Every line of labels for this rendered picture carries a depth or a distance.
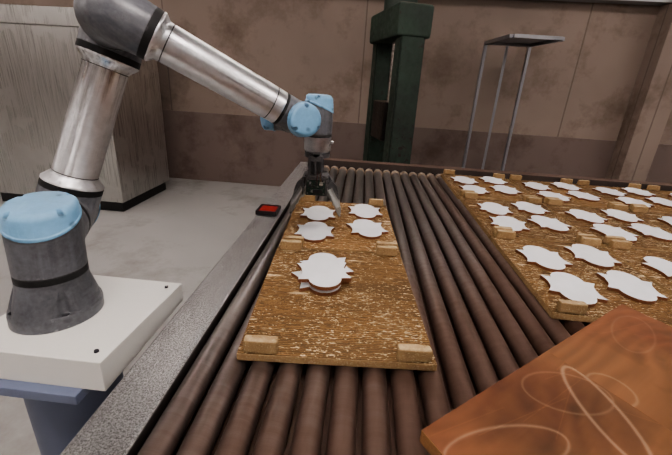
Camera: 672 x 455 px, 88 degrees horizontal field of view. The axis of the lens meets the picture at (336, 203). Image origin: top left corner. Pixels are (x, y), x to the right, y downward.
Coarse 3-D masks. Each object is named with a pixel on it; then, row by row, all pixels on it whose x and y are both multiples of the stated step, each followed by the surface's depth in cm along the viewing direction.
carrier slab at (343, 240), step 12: (300, 204) 133; (312, 204) 134; (324, 204) 135; (348, 204) 136; (336, 216) 124; (348, 216) 124; (384, 216) 126; (288, 228) 112; (336, 228) 114; (348, 228) 114; (384, 228) 116; (336, 240) 105; (348, 240) 106; (360, 240) 106; (372, 240) 107; (384, 240) 107; (396, 240) 108; (372, 252) 100
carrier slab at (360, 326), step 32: (288, 256) 94; (352, 256) 96; (384, 256) 97; (288, 288) 80; (352, 288) 81; (384, 288) 82; (256, 320) 69; (288, 320) 69; (320, 320) 70; (352, 320) 70; (384, 320) 71; (416, 320) 72; (288, 352) 61; (320, 352) 62; (352, 352) 62; (384, 352) 63
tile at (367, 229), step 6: (354, 222) 117; (360, 222) 117; (366, 222) 117; (372, 222) 118; (354, 228) 112; (360, 228) 112; (366, 228) 113; (372, 228) 113; (378, 228) 113; (354, 234) 110; (360, 234) 108; (366, 234) 108; (372, 234) 108; (378, 234) 109
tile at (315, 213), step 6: (306, 210) 125; (312, 210) 125; (318, 210) 125; (324, 210) 126; (330, 210) 126; (300, 216) 121; (306, 216) 120; (312, 216) 120; (318, 216) 120; (324, 216) 120; (330, 216) 121
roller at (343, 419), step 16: (336, 368) 62; (352, 368) 61; (336, 384) 58; (352, 384) 58; (336, 400) 55; (352, 400) 55; (336, 416) 52; (352, 416) 53; (336, 432) 50; (352, 432) 50; (336, 448) 48; (352, 448) 48
